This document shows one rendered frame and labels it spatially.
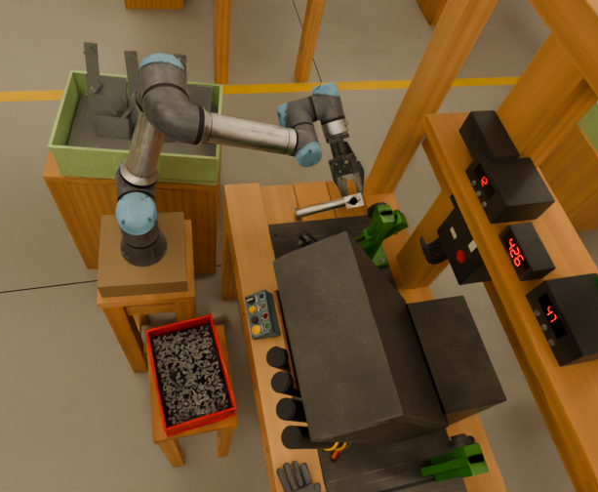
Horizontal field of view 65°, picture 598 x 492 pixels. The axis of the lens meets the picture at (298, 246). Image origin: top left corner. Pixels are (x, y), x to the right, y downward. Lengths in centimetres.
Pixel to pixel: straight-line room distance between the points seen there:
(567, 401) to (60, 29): 384
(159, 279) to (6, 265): 140
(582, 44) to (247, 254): 115
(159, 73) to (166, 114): 12
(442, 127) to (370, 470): 100
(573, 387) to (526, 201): 40
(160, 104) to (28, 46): 285
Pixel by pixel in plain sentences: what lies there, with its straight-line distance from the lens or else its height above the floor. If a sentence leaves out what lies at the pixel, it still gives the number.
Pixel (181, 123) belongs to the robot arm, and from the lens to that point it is 120.
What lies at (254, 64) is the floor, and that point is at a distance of 381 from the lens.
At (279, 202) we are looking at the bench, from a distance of 186.
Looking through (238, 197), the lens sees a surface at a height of 90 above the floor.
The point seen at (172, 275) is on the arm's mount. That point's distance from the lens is 162.
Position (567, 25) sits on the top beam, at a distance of 117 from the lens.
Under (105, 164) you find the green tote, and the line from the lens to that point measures 198.
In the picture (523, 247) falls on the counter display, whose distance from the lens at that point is 112.
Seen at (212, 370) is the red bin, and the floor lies 87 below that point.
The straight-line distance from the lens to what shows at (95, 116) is 209.
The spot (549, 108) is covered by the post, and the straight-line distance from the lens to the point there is 118.
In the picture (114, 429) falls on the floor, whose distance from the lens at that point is 245.
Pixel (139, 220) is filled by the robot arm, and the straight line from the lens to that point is 148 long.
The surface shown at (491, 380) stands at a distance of 137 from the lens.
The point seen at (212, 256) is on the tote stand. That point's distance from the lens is 249.
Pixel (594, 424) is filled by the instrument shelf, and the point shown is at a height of 154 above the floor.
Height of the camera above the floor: 238
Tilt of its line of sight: 58 degrees down
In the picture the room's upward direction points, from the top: 17 degrees clockwise
